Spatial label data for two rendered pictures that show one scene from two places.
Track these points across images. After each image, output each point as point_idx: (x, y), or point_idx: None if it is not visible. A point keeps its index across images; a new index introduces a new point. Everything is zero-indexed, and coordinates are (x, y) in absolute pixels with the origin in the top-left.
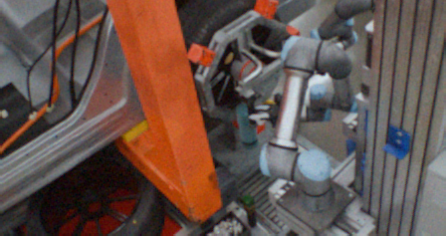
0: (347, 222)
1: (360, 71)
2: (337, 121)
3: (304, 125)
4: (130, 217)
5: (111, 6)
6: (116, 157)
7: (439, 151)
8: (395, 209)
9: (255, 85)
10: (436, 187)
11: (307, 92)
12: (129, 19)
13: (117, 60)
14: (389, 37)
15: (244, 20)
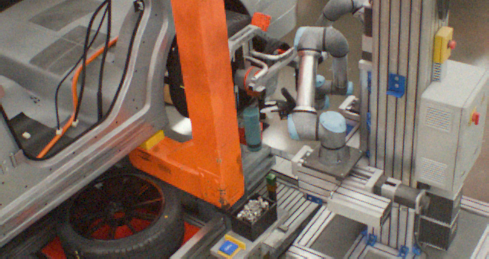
0: (361, 173)
1: (329, 98)
2: (318, 141)
3: (288, 147)
4: (160, 214)
5: None
6: (131, 173)
7: (425, 85)
8: (397, 152)
9: (263, 82)
10: (428, 111)
11: (283, 121)
12: (195, 4)
13: (144, 68)
14: (384, 1)
15: (245, 32)
